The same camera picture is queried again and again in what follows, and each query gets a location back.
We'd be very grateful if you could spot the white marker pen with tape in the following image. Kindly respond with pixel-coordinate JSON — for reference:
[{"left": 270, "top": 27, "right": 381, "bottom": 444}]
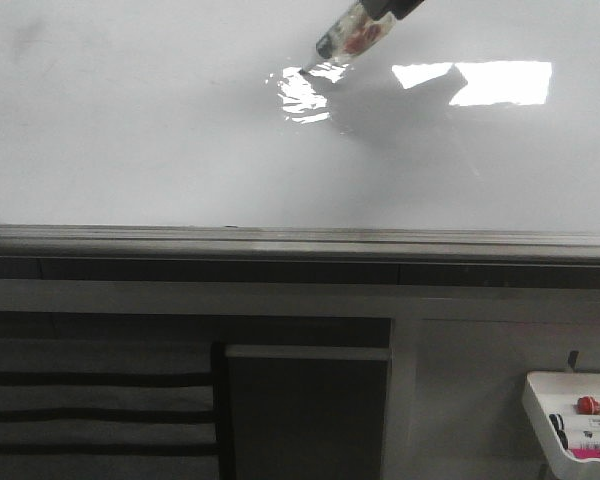
[{"left": 300, "top": 1, "right": 397, "bottom": 76}]

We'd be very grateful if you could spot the black capped marker in tray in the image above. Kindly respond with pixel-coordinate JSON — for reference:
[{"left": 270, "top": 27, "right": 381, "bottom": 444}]
[{"left": 548, "top": 414, "right": 600, "bottom": 451}]

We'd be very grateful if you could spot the black tray hook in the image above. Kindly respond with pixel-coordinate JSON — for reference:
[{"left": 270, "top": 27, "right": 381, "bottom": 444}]
[{"left": 565, "top": 350, "right": 579, "bottom": 373}]

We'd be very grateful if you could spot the white whiteboard surface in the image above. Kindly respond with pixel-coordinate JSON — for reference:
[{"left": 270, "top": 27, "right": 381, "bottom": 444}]
[{"left": 0, "top": 1, "right": 600, "bottom": 233}]

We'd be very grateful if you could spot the dark grey panel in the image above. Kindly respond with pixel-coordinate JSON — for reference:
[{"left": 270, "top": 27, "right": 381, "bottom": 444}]
[{"left": 229, "top": 353, "right": 389, "bottom": 479}]

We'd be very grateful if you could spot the grey slatted panel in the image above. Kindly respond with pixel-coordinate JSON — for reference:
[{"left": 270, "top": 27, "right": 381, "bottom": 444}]
[{"left": 0, "top": 312, "right": 222, "bottom": 479}]

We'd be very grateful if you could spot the pink labelled marker in tray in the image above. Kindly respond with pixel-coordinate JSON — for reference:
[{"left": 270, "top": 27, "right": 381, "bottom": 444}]
[{"left": 567, "top": 442, "right": 600, "bottom": 460}]

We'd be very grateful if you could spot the red capped marker in tray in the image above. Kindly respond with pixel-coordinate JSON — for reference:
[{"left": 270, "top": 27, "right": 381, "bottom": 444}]
[{"left": 576, "top": 395, "right": 600, "bottom": 415}]

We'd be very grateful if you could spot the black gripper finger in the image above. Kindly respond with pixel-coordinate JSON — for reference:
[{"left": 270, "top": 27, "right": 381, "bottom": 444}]
[
  {"left": 360, "top": 0, "right": 391, "bottom": 20},
  {"left": 387, "top": 0, "right": 424, "bottom": 20}
]

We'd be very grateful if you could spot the grey whiteboard frame rail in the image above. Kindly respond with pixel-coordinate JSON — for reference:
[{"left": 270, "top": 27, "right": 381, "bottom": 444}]
[{"left": 0, "top": 225, "right": 600, "bottom": 289}]

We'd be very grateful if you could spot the white plastic marker tray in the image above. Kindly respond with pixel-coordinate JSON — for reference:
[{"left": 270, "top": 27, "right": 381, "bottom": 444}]
[{"left": 522, "top": 372, "right": 600, "bottom": 479}]

